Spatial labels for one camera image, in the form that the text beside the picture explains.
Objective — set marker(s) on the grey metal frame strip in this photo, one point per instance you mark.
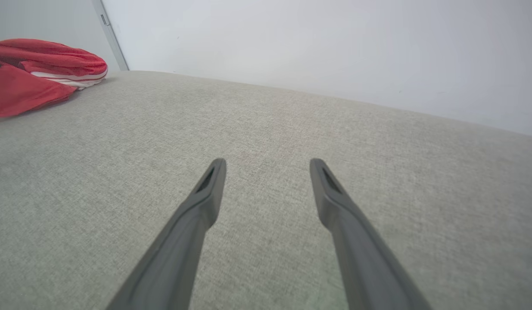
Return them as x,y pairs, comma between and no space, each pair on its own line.
110,38

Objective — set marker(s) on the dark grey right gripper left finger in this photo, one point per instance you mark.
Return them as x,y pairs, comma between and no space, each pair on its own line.
175,258

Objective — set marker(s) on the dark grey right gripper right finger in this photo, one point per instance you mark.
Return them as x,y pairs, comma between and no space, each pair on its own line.
365,262

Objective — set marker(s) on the red garment with white trim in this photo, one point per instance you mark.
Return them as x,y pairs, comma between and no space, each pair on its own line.
29,86

